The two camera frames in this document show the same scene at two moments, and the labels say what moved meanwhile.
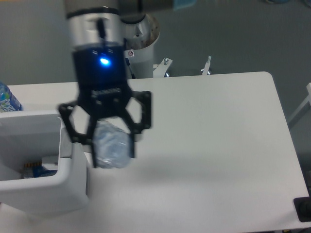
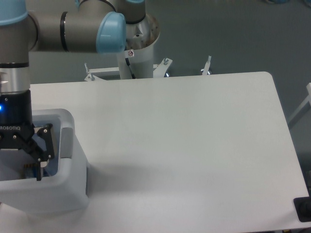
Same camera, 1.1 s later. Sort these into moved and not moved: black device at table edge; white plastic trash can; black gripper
Moved: black gripper
Not moved: white plastic trash can; black device at table edge
